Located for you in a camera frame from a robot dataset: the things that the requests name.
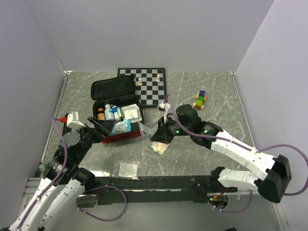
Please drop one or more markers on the white medicine bottle green label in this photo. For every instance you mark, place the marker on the white medicine bottle green label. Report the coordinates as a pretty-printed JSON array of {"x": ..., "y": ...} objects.
[{"x": 108, "y": 112}]

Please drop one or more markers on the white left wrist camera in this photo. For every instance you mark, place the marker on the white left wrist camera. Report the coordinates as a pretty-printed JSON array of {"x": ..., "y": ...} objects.
[{"x": 72, "y": 120}]

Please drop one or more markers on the black white chessboard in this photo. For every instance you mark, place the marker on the black white chessboard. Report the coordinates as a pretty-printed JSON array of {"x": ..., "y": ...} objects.
[{"x": 151, "y": 93}]

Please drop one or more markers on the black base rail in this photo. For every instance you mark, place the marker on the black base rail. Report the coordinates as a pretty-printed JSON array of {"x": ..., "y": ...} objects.
[{"x": 110, "y": 190}]

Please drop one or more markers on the colourful toy block car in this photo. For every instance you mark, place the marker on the colourful toy block car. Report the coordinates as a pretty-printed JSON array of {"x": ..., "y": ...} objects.
[{"x": 200, "y": 99}]

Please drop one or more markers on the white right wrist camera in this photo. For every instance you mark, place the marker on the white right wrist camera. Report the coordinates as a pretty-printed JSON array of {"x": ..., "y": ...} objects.
[{"x": 163, "y": 106}]

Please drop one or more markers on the small green box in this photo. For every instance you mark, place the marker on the small green box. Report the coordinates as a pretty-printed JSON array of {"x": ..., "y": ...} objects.
[{"x": 122, "y": 113}]

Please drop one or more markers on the brown bottle orange cap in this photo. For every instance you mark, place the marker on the brown bottle orange cap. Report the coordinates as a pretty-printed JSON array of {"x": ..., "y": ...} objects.
[{"x": 101, "y": 114}]

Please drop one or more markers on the beige bandage pack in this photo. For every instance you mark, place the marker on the beige bandage pack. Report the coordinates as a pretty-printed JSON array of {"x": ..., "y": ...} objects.
[{"x": 156, "y": 149}]

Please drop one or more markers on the clear flat plastic pouch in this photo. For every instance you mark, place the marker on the clear flat plastic pouch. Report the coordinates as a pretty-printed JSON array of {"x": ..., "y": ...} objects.
[{"x": 125, "y": 169}]

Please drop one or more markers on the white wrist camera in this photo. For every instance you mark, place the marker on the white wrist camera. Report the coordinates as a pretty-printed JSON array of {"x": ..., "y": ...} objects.
[
  {"x": 163, "y": 106},
  {"x": 72, "y": 120}
]

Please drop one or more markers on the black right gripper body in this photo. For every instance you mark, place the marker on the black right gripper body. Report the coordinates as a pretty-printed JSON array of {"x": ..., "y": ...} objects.
[{"x": 177, "y": 130}]

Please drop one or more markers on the red black medicine case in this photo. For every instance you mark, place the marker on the red black medicine case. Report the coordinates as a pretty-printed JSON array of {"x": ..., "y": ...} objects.
[{"x": 119, "y": 91}]

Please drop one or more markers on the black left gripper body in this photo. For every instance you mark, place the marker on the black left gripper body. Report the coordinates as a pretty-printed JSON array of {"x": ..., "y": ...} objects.
[{"x": 89, "y": 135}]

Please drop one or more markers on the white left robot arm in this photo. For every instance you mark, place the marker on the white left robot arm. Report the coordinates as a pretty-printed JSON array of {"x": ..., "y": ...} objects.
[{"x": 63, "y": 180}]

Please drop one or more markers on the small dropper bottle blue label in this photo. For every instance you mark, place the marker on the small dropper bottle blue label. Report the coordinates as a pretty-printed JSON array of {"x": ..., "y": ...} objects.
[{"x": 115, "y": 113}]

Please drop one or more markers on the white gauze pouch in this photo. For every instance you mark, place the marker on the white gauze pouch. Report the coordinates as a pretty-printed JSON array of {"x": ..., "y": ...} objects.
[{"x": 132, "y": 113}]

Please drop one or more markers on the blue wipes packet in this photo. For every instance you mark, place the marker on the blue wipes packet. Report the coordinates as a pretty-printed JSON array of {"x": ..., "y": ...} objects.
[{"x": 121, "y": 127}]

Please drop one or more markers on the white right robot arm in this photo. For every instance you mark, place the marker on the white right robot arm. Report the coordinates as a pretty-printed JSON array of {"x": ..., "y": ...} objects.
[{"x": 266, "y": 174}]

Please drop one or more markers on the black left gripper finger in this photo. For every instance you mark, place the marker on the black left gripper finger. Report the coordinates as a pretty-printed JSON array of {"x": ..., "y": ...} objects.
[
  {"x": 100, "y": 126},
  {"x": 111, "y": 124}
]

